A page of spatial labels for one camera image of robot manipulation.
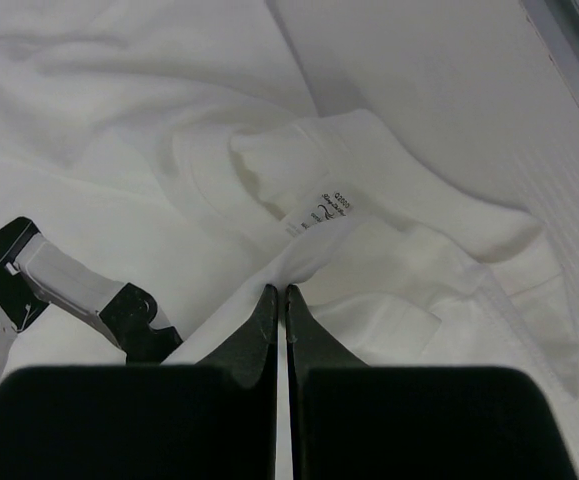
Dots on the white t-shirt with robot print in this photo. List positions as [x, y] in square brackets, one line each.
[174, 144]

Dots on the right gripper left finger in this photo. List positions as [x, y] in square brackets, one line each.
[215, 419]

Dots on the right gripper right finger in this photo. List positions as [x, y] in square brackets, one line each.
[350, 420]

